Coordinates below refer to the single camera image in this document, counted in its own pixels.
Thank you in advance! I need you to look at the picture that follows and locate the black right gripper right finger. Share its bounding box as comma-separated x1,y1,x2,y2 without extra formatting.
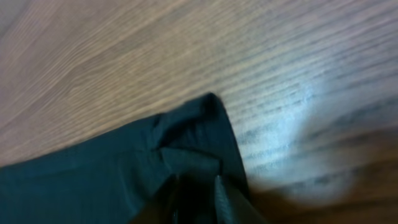
215,175,268,224

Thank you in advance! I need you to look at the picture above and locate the black polo shirt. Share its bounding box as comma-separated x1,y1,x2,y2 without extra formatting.
1,93,249,223

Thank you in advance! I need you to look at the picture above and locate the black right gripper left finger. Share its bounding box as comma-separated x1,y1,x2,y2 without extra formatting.
129,175,186,224

